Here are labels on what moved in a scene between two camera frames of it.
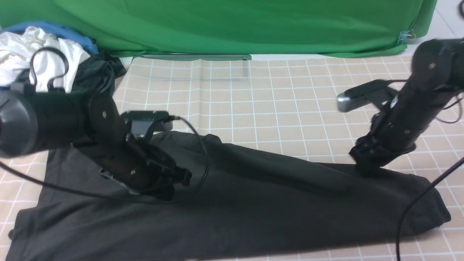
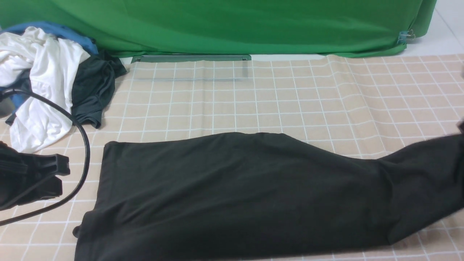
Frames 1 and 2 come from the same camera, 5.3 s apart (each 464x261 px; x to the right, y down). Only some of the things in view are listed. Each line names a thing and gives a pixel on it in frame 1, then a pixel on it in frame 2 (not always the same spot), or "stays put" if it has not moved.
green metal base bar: x=187 y=57 stays put
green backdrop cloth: x=128 y=27 stays put
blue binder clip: x=404 y=35 stays put
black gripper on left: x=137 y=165 → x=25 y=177
